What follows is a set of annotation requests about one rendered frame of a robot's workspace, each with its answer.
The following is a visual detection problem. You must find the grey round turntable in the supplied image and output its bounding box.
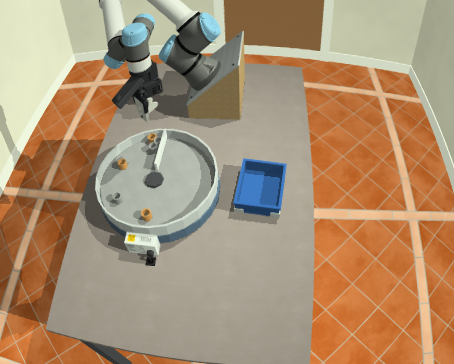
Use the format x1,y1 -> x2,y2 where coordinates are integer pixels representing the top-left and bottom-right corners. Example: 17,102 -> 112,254
95,129 -> 220,266

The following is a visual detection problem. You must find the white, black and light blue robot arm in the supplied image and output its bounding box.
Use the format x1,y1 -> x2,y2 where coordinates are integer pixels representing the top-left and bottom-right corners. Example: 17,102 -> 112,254
99,0 -> 221,109

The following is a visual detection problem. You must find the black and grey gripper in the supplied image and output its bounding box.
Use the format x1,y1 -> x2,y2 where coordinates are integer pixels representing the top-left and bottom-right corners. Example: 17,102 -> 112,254
129,60 -> 163,122

